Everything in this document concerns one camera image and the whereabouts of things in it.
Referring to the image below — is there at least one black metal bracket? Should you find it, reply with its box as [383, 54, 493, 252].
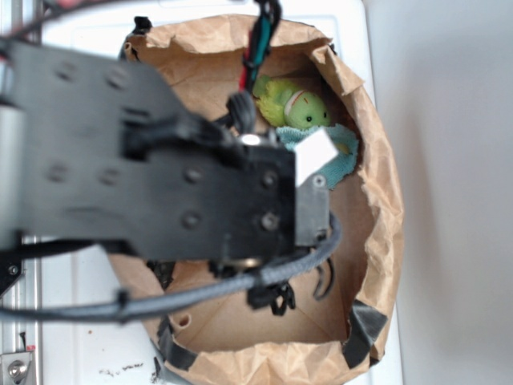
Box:
[0, 261, 24, 297]

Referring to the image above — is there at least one light blue microfiber cloth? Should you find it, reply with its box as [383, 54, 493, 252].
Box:
[276, 124, 359, 189]

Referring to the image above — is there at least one aluminium frame rail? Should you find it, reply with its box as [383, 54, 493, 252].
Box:
[1, 257, 43, 384]

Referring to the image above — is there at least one green plush toy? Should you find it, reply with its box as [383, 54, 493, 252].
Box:
[252, 75, 331, 130]

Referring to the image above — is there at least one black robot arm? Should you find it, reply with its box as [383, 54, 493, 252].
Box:
[1, 38, 329, 268]

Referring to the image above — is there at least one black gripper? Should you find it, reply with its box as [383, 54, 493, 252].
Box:
[210, 135, 329, 277]

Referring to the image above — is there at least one brown paper bag tray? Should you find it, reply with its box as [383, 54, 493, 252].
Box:
[123, 14, 404, 384]

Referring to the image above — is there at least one grey braided cable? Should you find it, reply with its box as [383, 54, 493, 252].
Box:
[0, 212, 344, 324]

